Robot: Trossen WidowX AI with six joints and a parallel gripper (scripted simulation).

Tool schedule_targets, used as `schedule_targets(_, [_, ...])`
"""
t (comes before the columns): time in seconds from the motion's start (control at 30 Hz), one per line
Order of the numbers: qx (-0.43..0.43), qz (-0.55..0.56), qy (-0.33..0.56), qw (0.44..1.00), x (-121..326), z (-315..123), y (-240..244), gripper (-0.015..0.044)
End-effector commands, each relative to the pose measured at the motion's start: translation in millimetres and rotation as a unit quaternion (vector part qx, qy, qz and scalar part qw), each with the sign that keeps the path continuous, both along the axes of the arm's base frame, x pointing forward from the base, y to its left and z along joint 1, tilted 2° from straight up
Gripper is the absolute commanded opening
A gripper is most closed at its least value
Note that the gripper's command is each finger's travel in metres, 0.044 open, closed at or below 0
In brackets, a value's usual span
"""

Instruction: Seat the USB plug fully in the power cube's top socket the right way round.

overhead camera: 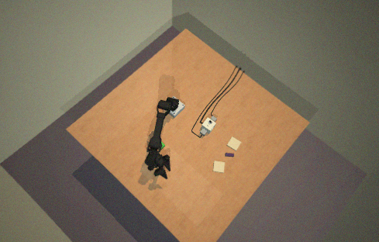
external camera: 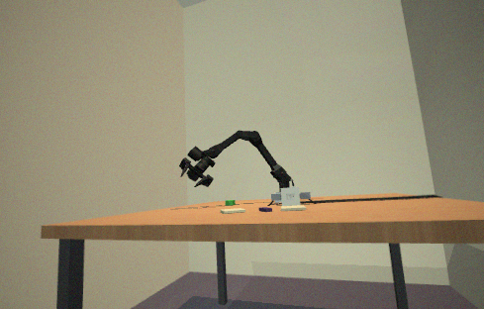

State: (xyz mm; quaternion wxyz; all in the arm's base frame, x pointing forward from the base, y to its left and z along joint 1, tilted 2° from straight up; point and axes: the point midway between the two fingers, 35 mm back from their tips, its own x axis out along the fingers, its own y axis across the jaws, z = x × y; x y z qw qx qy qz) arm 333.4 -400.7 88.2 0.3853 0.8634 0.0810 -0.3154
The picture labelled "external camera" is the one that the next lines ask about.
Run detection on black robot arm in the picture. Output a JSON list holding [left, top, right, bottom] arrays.
[[186, 131, 291, 193]]

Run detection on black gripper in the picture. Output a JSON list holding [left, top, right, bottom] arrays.
[[179, 157, 214, 187]]

